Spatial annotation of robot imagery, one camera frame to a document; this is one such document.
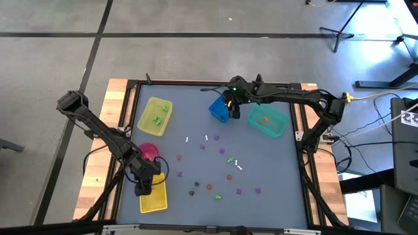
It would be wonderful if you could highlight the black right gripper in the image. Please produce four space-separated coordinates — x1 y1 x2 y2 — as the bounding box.
229 104 242 120

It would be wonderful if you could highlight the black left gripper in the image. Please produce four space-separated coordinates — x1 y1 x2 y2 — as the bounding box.
134 181 153 197

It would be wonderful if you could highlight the yellow perforated plastic basket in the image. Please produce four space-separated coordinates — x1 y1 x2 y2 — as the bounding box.
138 172 169 215

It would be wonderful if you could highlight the blue plastic basket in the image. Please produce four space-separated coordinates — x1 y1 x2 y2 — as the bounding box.
208 95 231 124

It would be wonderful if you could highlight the pink round plastic bowl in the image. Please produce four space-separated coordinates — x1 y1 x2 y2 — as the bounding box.
138 142 160 163

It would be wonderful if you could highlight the translucent teal plastic bin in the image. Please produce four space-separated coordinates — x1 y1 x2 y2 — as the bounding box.
246 103 290 138

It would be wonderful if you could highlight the wooden table side board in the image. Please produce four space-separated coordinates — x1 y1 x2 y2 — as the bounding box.
300 83 349 226
72 78 130 221

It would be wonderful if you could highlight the translucent yellow-green plastic bin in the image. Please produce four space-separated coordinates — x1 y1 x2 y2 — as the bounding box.
137 97 173 137

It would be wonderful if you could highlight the black rig bar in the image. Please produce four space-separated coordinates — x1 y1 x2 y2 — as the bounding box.
0 221 418 235

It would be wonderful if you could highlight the black tripod stand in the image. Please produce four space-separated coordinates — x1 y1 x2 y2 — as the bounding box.
319 0 365 54

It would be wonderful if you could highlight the black furniture leg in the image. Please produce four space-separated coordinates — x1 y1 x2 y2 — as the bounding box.
0 138 25 153

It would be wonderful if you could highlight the black desk foot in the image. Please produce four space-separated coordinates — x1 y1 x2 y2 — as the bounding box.
355 63 418 89

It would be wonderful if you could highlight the white paper sheet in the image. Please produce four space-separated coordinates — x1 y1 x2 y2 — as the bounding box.
344 191 378 225

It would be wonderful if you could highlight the black equipment case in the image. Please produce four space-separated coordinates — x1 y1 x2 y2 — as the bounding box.
390 97 418 196

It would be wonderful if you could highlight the black white fiducial marker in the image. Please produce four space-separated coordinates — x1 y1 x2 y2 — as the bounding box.
400 110 418 128

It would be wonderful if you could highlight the dark grey box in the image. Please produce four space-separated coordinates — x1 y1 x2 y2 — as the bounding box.
378 184 409 234

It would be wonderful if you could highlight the grey stand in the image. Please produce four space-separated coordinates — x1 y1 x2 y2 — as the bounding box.
393 18 418 63

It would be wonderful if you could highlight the black keyboard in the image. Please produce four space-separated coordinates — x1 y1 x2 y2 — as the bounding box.
397 195 418 234

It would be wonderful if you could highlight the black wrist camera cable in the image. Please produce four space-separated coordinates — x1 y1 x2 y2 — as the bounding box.
200 85 229 96
123 155 170 186

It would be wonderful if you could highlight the black table frame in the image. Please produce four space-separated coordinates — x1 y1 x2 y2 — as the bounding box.
75 74 349 229

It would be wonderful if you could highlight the yellow floor cable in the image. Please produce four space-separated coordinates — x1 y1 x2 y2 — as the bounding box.
305 0 337 8

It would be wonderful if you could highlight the cream cable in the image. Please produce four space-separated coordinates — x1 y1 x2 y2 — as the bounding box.
351 83 418 101

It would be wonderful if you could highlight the black floor cable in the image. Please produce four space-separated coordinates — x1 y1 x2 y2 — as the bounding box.
344 140 418 149

